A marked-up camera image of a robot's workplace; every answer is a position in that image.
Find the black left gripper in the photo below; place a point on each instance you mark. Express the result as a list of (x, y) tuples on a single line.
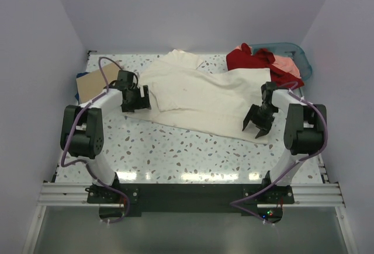
[(142, 102)]

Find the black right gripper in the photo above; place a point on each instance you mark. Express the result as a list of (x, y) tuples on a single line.
[(251, 115)]

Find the cream white t-shirt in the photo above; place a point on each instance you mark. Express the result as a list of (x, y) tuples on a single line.
[(185, 97)]

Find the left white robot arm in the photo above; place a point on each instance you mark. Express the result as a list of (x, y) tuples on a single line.
[(82, 134)]

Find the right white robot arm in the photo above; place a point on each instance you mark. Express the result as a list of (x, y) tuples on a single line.
[(305, 135)]

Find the folded tan t-shirt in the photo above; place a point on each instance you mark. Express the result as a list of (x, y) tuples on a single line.
[(92, 84)]

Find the pink t-shirt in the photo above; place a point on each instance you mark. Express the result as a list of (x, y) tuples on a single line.
[(287, 65)]

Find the red t-shirt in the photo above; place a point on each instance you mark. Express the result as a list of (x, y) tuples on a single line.
[(243, 57)]

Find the teal plastic basket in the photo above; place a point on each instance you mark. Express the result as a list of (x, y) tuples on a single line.
[(291, 50)]

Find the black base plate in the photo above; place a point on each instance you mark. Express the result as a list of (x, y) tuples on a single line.
[(132, 200)]

